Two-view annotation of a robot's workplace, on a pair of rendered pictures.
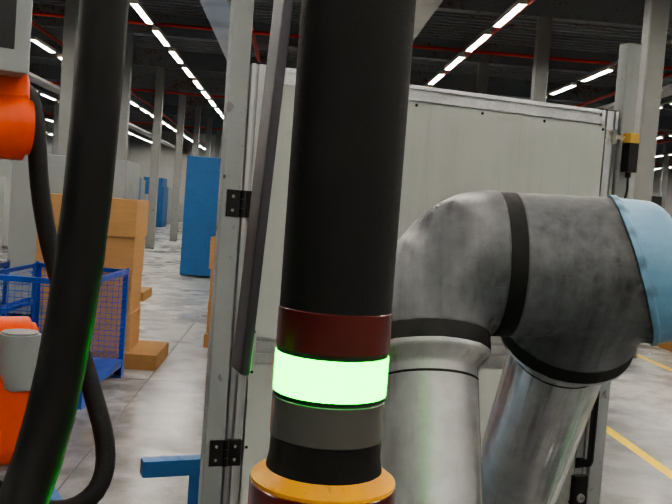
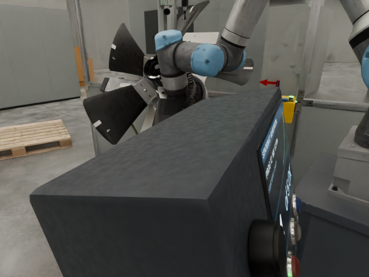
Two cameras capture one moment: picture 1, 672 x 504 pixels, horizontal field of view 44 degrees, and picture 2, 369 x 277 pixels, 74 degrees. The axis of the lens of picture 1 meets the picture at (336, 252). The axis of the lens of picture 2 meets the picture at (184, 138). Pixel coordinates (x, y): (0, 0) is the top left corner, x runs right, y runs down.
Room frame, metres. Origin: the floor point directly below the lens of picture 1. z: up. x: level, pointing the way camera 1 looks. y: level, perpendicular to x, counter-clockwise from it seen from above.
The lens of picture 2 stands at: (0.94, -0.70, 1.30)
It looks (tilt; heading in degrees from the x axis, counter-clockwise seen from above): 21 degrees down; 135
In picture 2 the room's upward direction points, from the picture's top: straight up
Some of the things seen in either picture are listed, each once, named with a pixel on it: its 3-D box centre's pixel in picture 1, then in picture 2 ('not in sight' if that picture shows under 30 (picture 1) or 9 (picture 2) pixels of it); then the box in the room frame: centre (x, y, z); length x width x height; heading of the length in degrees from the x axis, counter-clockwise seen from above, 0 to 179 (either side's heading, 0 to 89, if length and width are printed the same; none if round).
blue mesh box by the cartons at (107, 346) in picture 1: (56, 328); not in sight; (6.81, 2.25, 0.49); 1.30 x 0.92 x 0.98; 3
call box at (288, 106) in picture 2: not in sight; (281, 109); (0.48, 0.40, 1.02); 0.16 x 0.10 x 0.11; 110
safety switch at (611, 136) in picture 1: (619, 171); not in sight; (2.42, -0.80, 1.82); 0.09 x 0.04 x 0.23; 110
